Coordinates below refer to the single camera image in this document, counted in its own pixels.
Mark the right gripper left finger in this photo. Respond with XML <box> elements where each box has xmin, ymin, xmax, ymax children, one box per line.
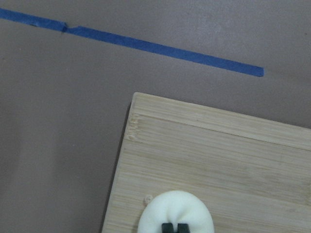
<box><xmin>161</xmin><ymin>223</ymin><xmax>173</xmax><ymax>233</ymax></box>

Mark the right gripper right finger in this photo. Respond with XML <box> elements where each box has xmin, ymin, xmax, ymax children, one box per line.
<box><xmin>177</xmin><ymin>223</ymin><xmax>189</xmax><ymax>233</ymax></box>

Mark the white steamed bun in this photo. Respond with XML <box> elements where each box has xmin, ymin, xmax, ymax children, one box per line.
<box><xmin>137</xmin><ymin>190</ymin><xmax>215</xmax><ymax>233</ymax></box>

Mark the wooden cutting board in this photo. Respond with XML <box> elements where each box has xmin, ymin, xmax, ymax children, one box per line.
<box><xmin>103</xmin><ymin>93</ymin><xmax>311</xmax><ymax>233</ymax></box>

